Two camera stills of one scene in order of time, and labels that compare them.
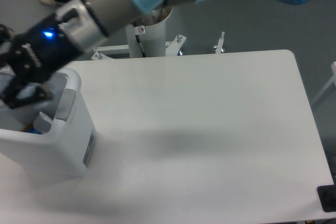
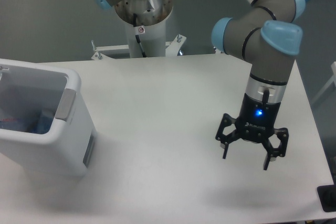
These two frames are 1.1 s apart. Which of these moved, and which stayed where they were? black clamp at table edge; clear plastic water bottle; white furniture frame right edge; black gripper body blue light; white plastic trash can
Moved: black gripper body blue light; clear plastic water bottle
Stayed: black clamp at table edge; white furniture frame right edge; white plastic trash can
